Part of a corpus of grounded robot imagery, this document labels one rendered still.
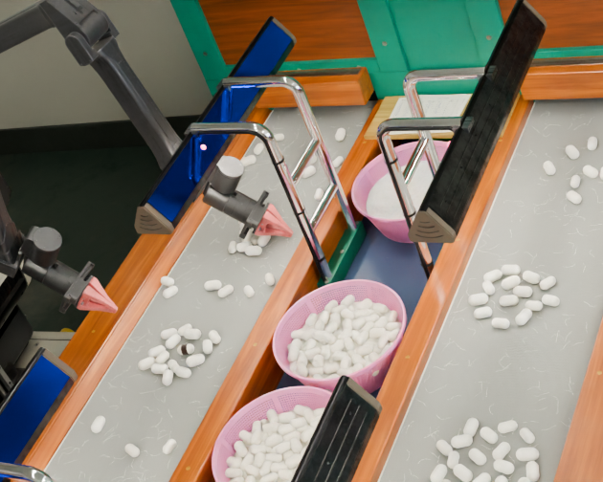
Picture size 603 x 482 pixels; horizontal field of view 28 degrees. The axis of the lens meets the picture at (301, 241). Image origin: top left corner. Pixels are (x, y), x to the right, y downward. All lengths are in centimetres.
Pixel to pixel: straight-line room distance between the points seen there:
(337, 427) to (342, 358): 62
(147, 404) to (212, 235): 49
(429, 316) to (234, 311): 44
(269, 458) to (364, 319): 35
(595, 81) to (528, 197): 29
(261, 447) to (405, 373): 29
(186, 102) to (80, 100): 45
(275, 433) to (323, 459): 58
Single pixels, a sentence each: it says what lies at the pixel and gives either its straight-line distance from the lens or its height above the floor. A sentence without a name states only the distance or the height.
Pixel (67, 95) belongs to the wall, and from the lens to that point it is 463.
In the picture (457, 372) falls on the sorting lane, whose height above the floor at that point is 74.
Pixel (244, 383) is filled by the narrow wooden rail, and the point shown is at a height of 77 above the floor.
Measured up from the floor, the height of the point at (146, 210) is 110.
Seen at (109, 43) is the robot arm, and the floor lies 125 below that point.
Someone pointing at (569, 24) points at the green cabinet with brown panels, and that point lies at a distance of 263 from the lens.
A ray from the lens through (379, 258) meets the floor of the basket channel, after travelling 256.
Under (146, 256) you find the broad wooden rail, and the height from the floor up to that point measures 77.
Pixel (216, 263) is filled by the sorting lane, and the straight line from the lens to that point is 263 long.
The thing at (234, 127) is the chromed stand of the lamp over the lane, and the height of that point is 112.
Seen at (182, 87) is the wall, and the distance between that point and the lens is 435.
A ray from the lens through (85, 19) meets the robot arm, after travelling 249.
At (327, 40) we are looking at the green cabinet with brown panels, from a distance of 285.
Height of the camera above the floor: 230
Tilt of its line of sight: 37 degrees down
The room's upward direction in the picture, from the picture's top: 23 degrees counter-clockwise
